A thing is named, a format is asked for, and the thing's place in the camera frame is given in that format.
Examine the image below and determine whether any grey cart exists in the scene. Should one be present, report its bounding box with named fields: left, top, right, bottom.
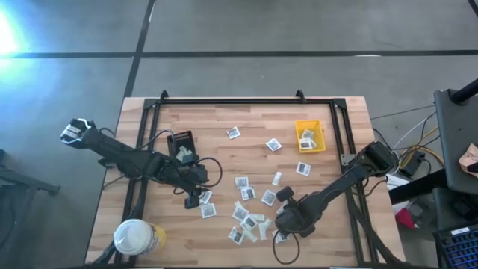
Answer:
left=433, top=88, right=478, bottom=195

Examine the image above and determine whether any white flat box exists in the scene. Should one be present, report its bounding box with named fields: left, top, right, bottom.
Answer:
left=385, top=173, right=411, bottom=191

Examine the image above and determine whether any yellow wipes canister white lid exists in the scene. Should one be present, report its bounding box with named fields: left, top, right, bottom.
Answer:
left=113, top=218, right=167, bottom=257

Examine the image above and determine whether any black diagonal bar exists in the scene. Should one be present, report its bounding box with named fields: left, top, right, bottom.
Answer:
left=388, top=170, right=449, bottom=205

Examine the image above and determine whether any black power box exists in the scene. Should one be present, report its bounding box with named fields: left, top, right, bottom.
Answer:
left=399, top=150, right=426, bottom=177

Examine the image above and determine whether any yellow plastic basket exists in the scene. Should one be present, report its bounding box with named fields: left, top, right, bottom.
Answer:
left=294, top=119, right=326, bottom=154

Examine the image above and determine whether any black backlit keyboard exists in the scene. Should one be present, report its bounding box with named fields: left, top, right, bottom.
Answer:
left=432, top=225, right=478, bottom=269

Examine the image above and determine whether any black floor stand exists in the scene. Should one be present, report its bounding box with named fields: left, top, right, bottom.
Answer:
left=0, top=149, right=60, bottom=197

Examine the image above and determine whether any black pole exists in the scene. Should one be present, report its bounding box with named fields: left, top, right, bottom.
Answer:
left=450, top=78, right=478, bottom=105

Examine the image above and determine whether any yellow cable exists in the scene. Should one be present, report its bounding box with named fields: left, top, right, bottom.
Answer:
left=397, top=126, right=444, bottom=167

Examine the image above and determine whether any black plastic basket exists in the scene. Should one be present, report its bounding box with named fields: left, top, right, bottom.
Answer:
left=166, top=129, right=197, bottom=165

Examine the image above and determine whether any black aluminium table frame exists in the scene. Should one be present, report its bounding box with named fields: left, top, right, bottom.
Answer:
left=87, top=89, right=403, bottom=268

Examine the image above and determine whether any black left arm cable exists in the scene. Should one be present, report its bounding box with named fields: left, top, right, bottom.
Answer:
left=149, top=129, right=224, bottom=195

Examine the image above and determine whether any brown cardboard piece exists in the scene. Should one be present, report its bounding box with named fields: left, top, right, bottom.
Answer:
left=458, top=143, right=478, bottom=173

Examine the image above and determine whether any red object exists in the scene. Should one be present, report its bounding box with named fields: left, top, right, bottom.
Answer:
left=394, top=208, right=416, bottom=229

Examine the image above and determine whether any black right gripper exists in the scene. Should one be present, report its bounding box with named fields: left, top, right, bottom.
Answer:
left=275, top=185, right=318, bottom=240

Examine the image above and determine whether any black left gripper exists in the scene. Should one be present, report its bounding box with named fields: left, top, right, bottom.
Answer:
left=175, top=152, right=210, bottom=210

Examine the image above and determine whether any white cable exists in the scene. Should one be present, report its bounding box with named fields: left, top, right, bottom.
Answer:
left=391, top=111, right=437, bottom=150

